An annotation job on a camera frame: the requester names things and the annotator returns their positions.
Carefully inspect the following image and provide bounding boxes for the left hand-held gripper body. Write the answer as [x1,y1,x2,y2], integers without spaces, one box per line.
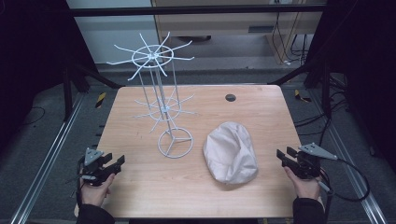
[78,147,115,188]

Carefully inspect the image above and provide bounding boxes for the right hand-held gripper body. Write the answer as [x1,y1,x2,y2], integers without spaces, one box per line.
[292,142,339,181]

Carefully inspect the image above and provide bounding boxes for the beige cloth hat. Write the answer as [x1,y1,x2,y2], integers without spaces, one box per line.
[203,120,260,186]

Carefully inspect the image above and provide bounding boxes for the white wire display rack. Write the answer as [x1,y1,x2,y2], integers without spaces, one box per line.
[106,31,198,160]

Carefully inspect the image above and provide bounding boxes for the person's right hand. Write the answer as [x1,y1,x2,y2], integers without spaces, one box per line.
[283,165,323,201]

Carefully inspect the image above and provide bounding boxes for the person's left hand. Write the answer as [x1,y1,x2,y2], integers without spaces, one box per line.
[78,173,117,208]

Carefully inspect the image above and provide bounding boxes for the yellow black floor tape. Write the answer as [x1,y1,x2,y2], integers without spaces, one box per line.
[94,91,107,109]
[293,89,313,104]

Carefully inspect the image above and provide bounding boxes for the black curtain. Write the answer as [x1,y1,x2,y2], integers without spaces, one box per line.
[306,0,396,174]
[0,0,98,153]

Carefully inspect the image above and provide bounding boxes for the white cabinet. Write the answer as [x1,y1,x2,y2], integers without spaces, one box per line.
[65,0,161,65]

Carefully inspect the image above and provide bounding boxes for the black floor cables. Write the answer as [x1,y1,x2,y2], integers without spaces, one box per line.
[292,74,351,147]

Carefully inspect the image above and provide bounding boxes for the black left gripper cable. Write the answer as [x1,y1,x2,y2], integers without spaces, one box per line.
[65,175,87,207]

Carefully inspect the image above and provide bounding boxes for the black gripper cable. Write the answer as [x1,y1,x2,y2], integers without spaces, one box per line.
[65,175,87,207]
[318,157,372,224]

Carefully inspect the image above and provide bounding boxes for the aluminium floor rail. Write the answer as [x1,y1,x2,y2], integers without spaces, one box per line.
[8,92,87,224]
[309,90,389,224]

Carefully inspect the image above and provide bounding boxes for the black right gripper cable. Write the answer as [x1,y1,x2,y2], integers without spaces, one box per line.
[318,157,372,224]

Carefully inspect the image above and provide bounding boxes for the black floor cable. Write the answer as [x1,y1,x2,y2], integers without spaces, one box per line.
[18,105,47,127]

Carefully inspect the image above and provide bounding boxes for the black frame strut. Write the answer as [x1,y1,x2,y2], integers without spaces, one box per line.
[63,60,125,121]
[268,59,332,119]

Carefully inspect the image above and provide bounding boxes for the black hanging cables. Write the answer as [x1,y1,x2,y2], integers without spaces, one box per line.
[271,12,310,65]

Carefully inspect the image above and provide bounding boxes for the black horizontal frame bar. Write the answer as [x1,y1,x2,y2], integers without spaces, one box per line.
[65,3,329,18]

